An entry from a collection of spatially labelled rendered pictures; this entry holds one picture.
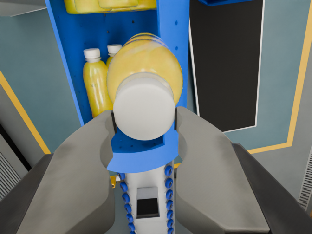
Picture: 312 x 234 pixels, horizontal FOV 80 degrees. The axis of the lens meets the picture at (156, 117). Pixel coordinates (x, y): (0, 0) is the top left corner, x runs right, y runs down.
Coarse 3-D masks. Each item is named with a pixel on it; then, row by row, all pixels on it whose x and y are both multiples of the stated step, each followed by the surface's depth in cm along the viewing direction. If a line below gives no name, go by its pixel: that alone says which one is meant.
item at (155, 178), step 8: (160, 168) 84; (128, 176) 86; (136, 176) 86; (144, 176) 86; (152, 176) 87; (160, 176) 87; (136, 184) 88; (144, 184) 89; (152, 184) 89; (160, 184) 89; (128, 192) 91; (160, 192) 92; (160, 200) 95; (160, 208) 98; (160, 216) 101; (136, 224) 103; (144, 224) 104; (152, 224) 104; (160, 224) 104; (144, 232) 107; (152, 232) 108; (160, 232) 108
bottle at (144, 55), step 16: (144, 32) 27; (128, 48) 15; (144, 48) 14; (160, 48) 15; (112, 64) 15; (128, 64) 14; (144, 64) 13; (160, 64) 14; (176, 64) 15; (112, 80) 14; (128, 80) 12; (160, 80) 13; (176, 80) 14; (112, 96) 14; (176, 96) 15
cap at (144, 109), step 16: (144, 80) 11; (128, 96) 11; (144, 96) 11; (160, 96) 11; (128, 112) 11; (144, 112) 11; (160, 112) 11; (128, 128) 12; (144, 128) 12; (160, 128) 12
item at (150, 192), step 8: (136, 192) 88; (144, 192) 87; (152, 192) 87; (136, 200) 84; (144, 200) 82; (152, 200) 81; (136, 208) 80; (144, 208) 78; (152, 208) 78; (136, 216) 77; (144, 216) 77; (152, 216) 77
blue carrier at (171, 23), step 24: (48, 0) 36; (168, 0) 30; (72, 24) 45; (96, 24) 50; (120, 24) 53; (144, 24) 53; (168, 24) 32; (72, 48) 46; (72, 72) 45; (72, 96) 45; (120, 144) 52; (144, 144) 52; (168, 144) 43; (120, 168) 43; (144, 168) 43
